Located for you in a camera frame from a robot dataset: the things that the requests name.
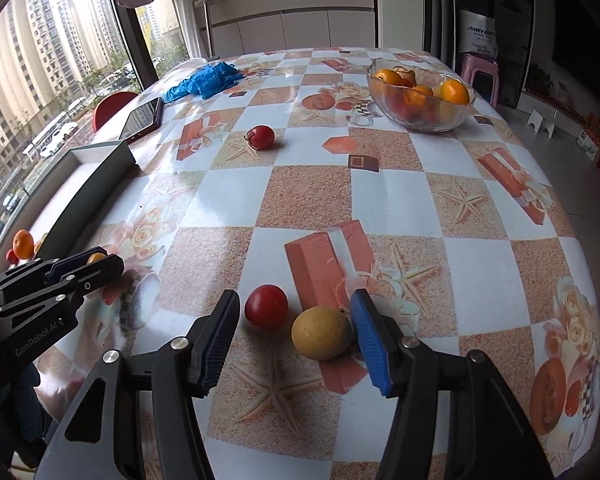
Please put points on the white shallow tray box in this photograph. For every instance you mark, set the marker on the white shallow tray box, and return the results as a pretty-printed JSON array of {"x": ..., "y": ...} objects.
[{"x": 67, "y": 197}]

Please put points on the red cherry tomato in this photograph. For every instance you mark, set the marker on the red cherry tomato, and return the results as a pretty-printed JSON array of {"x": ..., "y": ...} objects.
[
  {"x": 260, "y": 137},
  {"x": 267, "y": 307},
  {"x": 12, "y": 258}
]

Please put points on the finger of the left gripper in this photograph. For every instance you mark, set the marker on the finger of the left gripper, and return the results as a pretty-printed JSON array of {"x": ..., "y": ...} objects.
[{"x": 58, "y": 268}]

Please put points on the blue crumpled gloves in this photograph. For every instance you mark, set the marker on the blue crumpled gloves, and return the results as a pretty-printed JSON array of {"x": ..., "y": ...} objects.
[{"x": 206, "y": 82}]

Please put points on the checkered patterned tablecloth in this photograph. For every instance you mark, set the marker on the checkered patterned tablecloth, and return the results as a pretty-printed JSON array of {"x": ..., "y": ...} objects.
[{"x": 459, "y": 236}]

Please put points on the pink plastic stool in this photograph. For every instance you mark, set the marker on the pink plastic stool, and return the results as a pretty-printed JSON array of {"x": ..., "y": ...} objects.
[{"x": 482, "y": 75}]

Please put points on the glass fruit bowl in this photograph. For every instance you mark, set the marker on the glass fruit bowl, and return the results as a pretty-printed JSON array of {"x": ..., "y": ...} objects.
[{"x": 417, "y": 105}]

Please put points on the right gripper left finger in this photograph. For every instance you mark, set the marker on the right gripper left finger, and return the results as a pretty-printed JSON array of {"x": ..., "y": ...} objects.
[{"x": 214, "y": 334}]

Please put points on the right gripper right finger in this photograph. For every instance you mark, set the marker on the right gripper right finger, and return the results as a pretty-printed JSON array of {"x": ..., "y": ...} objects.
[{"x": 378, "y": 346}]

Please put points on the large orange mandarin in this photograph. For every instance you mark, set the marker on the large orange mandarin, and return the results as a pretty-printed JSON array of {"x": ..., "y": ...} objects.
[{"x": 23, "y": 245}]

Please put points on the red chair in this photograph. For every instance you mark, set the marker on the red chair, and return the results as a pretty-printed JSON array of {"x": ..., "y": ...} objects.
[{"x": 109, "y": 106}]

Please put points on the white cabinet counter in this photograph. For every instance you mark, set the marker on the white cabinet counter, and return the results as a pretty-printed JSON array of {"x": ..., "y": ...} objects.
[{"x": 237, "y": 27}]

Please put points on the brown kiwi fruit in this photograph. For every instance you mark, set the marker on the brown kiwi fruit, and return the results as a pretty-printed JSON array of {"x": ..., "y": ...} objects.
[{"x": 321, "y": 334}]

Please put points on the smartphone with red case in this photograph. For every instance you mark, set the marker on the smartphone with red case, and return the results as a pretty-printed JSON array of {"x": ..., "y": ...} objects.
[{"x": 142, "y": 120}]

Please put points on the orange in bowl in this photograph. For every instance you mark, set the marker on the orange in bowl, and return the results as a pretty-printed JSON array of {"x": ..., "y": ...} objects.
[
  {"x": 455, "y": 92},
  {"x": 389, "y": 77}
]

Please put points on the yellow cherry tomato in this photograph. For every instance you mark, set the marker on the yellow cherry tomato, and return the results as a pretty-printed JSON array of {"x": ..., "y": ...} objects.
[{"x": 97, "y": 256}]

